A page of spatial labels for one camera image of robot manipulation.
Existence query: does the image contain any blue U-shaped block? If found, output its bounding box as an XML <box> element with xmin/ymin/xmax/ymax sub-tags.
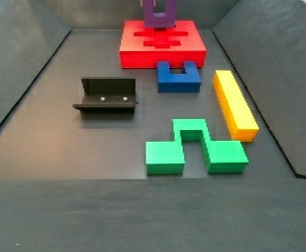
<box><xmin>157</xmin><ymin>61</ymin><xmax>201</xmax><ymax>93</ymax></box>

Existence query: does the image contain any purple U-shaped block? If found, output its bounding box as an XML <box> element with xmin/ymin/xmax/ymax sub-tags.
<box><xmin>141</xmin><ymin>0</ymin><xmax>177</xmax><ymax>29</ymax></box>

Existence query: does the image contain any red puzzle board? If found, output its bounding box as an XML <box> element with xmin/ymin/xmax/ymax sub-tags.
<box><xmin>118</xmin><ymin>21</ymin><xmax>208</xmax><ymax>69</ymax></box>

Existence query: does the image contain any black angle bracket fixture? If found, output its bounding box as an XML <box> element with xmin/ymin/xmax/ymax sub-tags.
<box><xmin>72</xmin><ymin>77</ymin><xmax>137</xmax><ymax>112</ymax></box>

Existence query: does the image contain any green zigzag block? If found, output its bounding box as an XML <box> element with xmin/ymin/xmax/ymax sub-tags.
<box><xmin>145</xmin><ymin>119</ymin><xmax>249</xmax><ymax>175</ymax></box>

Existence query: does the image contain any yellow long bar block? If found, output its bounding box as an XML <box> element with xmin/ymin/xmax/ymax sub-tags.
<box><xmin>213</xmin><ymin>70</ymin><xmax>260</xmax><ymax>142</ymax></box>

